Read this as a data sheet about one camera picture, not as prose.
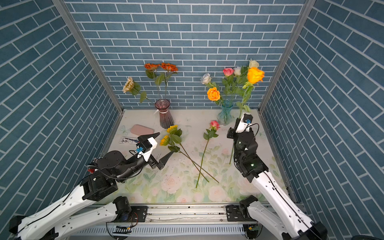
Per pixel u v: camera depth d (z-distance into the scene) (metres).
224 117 1.08
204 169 0.89
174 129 1.04
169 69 0.87
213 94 0.82
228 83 0.96
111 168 0.42
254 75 0.57
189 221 0.74
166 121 1.05
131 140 1.01
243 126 0.60
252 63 0.89
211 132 1.05
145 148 0.45
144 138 0.54
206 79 0.89
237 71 0.94
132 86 0.76
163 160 0.52
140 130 1.07
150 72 0.92
